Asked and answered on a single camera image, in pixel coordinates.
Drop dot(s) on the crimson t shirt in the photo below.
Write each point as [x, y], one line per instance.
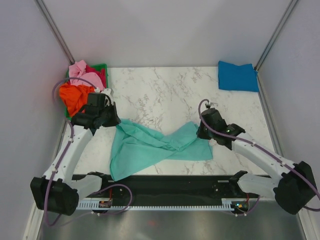
[101, 72]

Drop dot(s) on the aluminium frame rail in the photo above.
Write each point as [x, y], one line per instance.
[287, 189]

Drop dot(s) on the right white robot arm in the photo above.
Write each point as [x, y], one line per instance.
[236, 139]

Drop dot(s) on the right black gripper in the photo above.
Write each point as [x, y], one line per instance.
[200, 133]

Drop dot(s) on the white slotted cable duct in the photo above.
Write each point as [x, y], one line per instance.
[100, 204]

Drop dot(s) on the pink t shirt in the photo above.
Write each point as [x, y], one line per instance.
[78, 70]

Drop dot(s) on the folded blue t shirt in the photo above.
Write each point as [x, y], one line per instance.
[233, 77]

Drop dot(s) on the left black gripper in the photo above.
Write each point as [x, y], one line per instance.
[115, 120]

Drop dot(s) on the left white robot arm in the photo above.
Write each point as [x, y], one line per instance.
[64, 165]

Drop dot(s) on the orange t shirt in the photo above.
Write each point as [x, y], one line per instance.
[74, 97]

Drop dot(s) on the green plastic bin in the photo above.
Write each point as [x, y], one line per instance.
[103, 65]

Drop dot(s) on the teal t shirt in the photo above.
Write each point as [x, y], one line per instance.
[136, 147]

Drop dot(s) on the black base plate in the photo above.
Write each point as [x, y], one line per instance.
[177, 189]

